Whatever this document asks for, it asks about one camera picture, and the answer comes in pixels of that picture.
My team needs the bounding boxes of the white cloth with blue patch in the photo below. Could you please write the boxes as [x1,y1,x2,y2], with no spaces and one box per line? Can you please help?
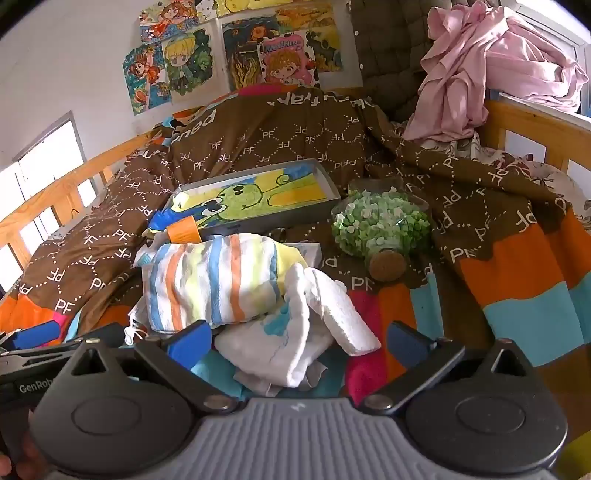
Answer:
[215,295,334,389]

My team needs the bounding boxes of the pink cloth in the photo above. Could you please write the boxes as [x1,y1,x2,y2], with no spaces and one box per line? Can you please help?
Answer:
[404,4,590,145]

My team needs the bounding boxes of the striped towel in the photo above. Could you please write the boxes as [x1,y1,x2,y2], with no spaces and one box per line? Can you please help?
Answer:
[134,233,308,334]

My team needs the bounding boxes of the white frame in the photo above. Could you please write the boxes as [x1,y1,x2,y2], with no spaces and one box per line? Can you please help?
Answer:
[510,0,591,65]

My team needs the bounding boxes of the bag of green pellets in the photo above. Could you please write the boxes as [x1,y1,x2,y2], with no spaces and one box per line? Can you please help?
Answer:
[331,179,435,283]

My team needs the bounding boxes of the blue plastic item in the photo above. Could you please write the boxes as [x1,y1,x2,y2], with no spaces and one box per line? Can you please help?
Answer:
[147,208,182,232]

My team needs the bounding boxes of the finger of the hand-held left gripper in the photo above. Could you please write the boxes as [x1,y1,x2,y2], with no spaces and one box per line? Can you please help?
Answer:
[46,322,127,361]
[0,322,62,352]

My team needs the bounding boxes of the wooden bed rail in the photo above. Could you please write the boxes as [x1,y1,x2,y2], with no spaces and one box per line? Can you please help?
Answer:
[482,98,591,186]
[0,129,158,283]

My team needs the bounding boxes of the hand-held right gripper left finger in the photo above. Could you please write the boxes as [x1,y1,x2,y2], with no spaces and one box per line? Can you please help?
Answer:
[68,320,238,413]

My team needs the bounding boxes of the orange plastic slipper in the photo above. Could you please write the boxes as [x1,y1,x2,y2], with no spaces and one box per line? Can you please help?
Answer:
[167,217,202,244]

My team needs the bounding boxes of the person's left hand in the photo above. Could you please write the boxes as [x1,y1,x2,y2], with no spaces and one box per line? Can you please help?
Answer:
[0,434,49,480]

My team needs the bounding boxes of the group of colourful wall drawings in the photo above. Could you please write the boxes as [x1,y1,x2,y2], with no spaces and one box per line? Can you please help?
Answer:
[122,0,345,116]

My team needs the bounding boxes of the dark quilted jacket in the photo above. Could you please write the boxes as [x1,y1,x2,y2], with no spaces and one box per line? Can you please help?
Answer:
[348,0,463,123]

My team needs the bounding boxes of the brown printed blanket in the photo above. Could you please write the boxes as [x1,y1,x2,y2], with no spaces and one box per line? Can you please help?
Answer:
[0,88,591,416]

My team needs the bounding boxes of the window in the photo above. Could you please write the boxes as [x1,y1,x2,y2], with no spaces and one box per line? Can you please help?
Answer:
[0,111,89,296]

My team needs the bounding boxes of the white terry towel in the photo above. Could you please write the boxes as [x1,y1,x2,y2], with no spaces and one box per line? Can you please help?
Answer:
[284,265,382,357]

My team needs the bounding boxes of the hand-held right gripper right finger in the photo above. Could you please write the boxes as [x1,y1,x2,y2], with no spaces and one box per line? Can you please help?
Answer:
[359,320,533,415]

